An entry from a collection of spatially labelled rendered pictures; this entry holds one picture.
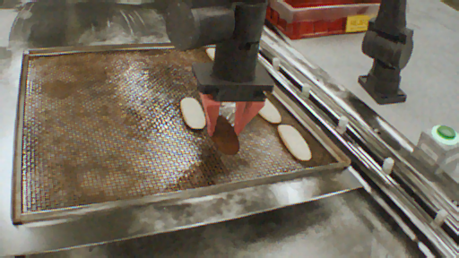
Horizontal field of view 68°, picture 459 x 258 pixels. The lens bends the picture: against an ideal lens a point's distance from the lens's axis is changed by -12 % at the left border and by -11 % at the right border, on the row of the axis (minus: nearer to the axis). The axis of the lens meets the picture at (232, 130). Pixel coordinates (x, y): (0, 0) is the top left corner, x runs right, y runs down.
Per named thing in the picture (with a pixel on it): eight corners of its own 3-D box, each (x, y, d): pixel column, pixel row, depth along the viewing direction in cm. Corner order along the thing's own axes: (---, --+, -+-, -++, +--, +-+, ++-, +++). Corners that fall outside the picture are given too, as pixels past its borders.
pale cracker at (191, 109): (209, 129, 64) (210, 124, 63) (186, 130, 62) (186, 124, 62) (197, 99, 71) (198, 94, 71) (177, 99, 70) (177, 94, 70)
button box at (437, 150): (452, 184, 71) (471, 141, 64) (428, 196, 69) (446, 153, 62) (426, 159, 77) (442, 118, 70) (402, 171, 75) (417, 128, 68)
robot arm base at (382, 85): (407, 101, 89) (383, 78, 99) (414, 73, 84) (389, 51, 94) (378, 105, 88) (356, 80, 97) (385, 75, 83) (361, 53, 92)
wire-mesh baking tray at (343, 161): (348, 167, 61) (350, 160, 60) (12, 225, 40) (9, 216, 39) (228, 46, 98) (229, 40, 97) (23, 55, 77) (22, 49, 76)
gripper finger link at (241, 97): (256, 146, 56) (269, 89, 50) (208, 148, 54) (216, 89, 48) (244, 120, 61) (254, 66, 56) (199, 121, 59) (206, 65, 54)
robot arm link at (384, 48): (402, 70, 89) (383, 62, 92) (411, 31, 83) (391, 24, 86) (385, 81, 84) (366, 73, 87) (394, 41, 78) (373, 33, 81)
